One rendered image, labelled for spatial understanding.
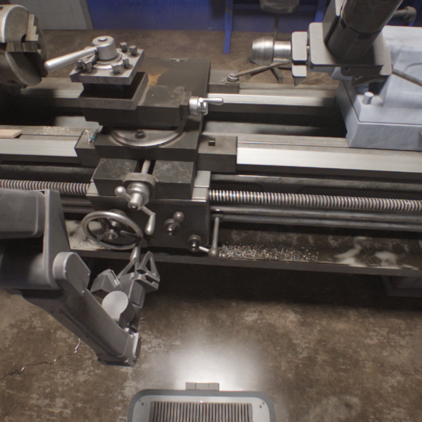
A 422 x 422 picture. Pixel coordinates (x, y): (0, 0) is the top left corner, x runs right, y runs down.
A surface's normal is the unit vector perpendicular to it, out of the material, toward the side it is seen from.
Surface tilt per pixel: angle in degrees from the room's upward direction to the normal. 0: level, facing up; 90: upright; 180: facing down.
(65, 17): 90
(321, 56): 30
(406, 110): 61
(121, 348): 73
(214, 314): 0
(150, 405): 0
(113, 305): 4
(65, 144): 36
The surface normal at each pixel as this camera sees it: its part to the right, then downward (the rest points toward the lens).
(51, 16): -0.07, 0.77
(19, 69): 1.00, 0.05
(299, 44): -0.02, -0.16
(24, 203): 0.96, -0.06
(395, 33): 0.00, -0.63
